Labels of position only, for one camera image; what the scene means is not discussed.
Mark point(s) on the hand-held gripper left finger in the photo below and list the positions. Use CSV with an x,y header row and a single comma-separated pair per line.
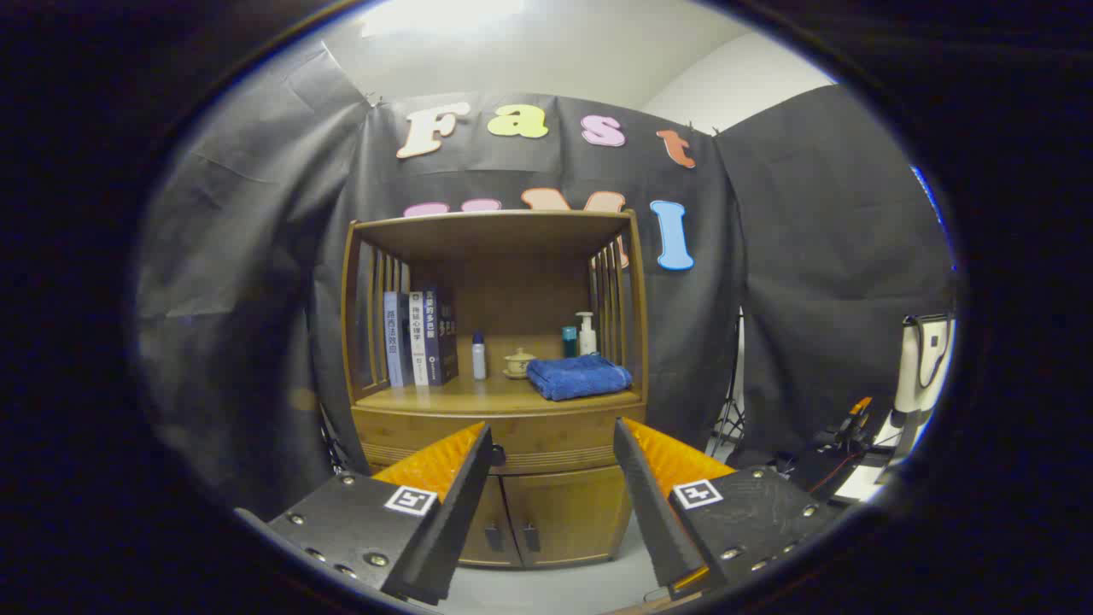
x,y
452,521

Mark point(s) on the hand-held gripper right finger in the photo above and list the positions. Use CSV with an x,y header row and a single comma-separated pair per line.
x,y
653,512

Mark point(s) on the wooden drawer with black knob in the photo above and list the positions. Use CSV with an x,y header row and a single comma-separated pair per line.
x,y
546,431

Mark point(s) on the wooden cabinet door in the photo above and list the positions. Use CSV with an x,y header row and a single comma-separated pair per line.
x,y
564,512
499,512

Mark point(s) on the wooden countertop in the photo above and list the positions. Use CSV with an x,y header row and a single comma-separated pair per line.
x,y
478,395

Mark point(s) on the wooden cabinet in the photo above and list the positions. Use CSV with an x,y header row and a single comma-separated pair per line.
x,y
512,239

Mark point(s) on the black tripod stand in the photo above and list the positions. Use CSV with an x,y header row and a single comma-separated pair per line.
x,y
730,410

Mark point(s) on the blue folded towel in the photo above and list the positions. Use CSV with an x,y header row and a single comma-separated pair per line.
x,y
576,377

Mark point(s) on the white bottle with blue cap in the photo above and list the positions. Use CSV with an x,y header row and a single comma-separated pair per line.
x,y
479,359

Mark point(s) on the beige lidded teacup with saucer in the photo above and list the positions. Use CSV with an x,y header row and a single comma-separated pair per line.
x,y
519,363

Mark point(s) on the white spine book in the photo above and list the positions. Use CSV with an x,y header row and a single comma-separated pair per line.
x,y
417,342

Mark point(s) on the dark blue book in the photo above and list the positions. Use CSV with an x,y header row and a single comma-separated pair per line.
x,y
442,337

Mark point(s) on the white pump bottle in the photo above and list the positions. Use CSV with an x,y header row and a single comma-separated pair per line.
x,y
587,340

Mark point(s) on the pale blue book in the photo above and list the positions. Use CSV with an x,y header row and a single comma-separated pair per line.
x,y
393,342

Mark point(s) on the teal bottle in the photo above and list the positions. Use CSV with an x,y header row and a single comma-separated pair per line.
x,y
569,342

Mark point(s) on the grey side table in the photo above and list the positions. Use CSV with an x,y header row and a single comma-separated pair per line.
x,y
862,483

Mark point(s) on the orange and black gripper tool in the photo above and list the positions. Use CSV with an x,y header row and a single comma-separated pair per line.
x,y
854,423

